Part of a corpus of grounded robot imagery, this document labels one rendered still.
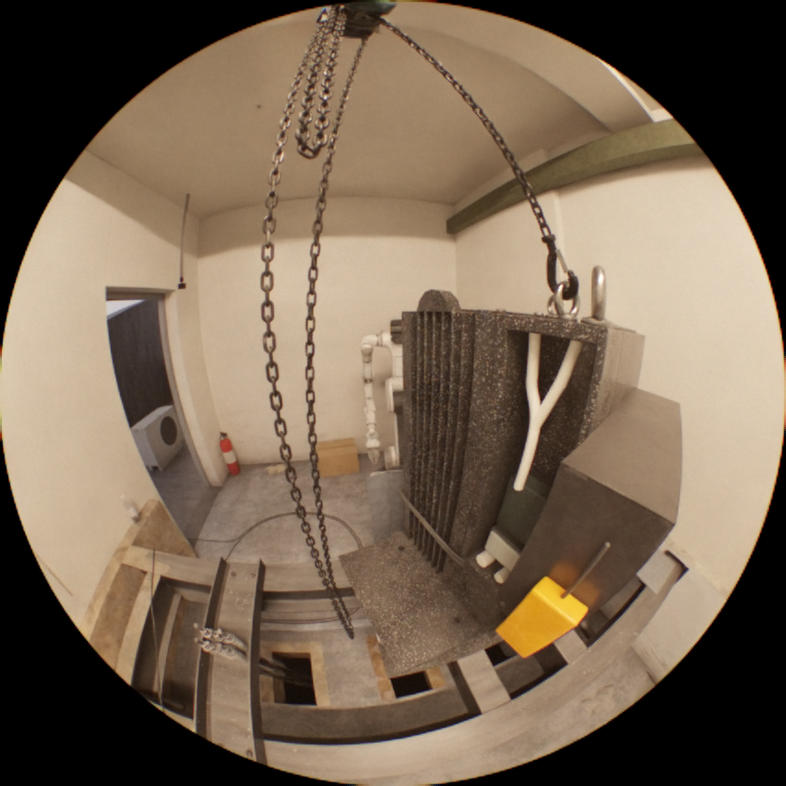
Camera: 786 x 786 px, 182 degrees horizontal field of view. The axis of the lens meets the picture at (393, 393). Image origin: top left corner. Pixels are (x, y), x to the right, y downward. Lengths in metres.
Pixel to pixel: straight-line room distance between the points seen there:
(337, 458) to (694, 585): 2.96
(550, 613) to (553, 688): 0.76
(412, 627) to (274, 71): 2.12
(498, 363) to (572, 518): 0.22
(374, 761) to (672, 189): 2.34
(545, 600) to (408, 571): 0.56
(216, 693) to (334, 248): 3.05
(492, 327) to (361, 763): 1.13
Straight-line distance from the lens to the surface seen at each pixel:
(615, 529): 0.26
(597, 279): 0.29
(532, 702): 1.04
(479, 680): 0.98
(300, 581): 1.13
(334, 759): 1.00
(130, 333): 6.84
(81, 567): 1.71
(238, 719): 1.08
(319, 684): 1.66
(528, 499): 0.45
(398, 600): 0.77
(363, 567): 0.83
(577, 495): 0.26
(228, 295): 2.76
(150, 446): 3.74
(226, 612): 1.17
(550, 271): 0.46
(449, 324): 0.45
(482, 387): 0.39
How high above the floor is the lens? 1.61
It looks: 19 degrees down
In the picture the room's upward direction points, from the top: 1 degrees counter-clockwise
